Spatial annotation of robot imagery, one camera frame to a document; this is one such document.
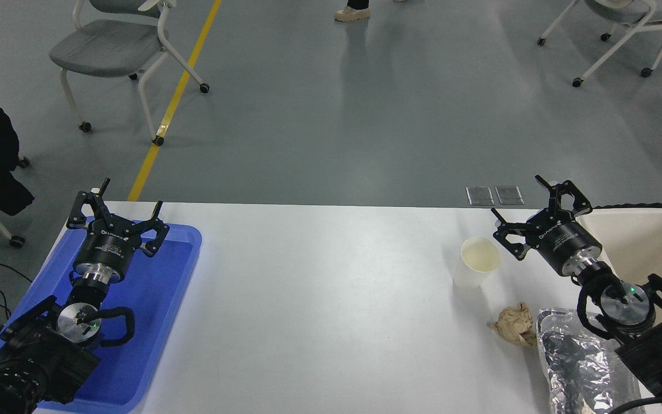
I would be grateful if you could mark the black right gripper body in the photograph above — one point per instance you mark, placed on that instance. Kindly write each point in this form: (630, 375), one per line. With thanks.
(564, 241)

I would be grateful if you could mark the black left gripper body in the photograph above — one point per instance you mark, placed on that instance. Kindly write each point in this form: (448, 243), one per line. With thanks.
(107, 247)

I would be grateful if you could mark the white paper cup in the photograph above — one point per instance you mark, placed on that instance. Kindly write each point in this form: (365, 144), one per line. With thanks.
(472, 273)

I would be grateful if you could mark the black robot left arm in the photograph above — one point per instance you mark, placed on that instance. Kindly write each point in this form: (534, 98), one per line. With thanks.
(43, 351)

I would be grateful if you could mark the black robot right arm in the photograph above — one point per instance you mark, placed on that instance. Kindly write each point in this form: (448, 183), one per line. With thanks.
(658, 351)

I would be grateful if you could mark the metal floor plate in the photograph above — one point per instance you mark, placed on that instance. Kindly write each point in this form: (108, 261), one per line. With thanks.
(509, 195)
(480, 196)

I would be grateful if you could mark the blue plastic tray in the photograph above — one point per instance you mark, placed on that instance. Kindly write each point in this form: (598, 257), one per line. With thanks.
(153, 299)

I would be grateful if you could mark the black chair caster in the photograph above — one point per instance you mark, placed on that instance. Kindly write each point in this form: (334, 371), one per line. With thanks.
(23, 163)

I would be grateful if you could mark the crumpled tan paper ball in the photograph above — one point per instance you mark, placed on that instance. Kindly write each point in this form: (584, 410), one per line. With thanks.
(515, 325)

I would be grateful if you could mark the large pale bin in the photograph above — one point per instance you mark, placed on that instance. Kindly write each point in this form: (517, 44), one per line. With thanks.
(653, 241)

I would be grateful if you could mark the crumpled silver foil tray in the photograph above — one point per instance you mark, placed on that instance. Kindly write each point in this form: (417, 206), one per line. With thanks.
(578, 368)

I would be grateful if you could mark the person's foot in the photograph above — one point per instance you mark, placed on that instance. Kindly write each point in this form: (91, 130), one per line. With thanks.
(353, 14)

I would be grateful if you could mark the grey chair with white frame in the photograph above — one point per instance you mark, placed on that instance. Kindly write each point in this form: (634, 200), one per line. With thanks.
(107, 49)
(630, 11)

